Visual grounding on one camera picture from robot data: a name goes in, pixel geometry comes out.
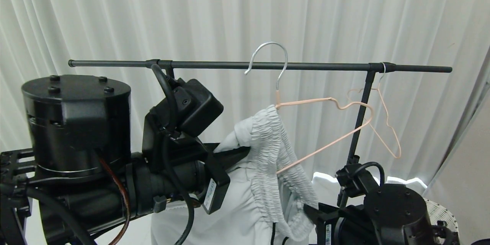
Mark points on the pale grey shorts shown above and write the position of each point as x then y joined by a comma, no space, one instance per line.
237,206

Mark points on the white laundry basket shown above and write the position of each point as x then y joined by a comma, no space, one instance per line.
444,214

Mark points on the pink clothes hanger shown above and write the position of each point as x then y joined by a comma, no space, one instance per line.
306,102
398,149

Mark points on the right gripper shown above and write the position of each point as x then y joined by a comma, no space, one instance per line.
348,226

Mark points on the white curtain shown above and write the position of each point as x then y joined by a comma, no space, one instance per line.
229,7

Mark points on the black clothes rack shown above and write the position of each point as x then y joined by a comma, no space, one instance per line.
325,66

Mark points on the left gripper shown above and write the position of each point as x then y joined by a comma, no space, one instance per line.
176,183

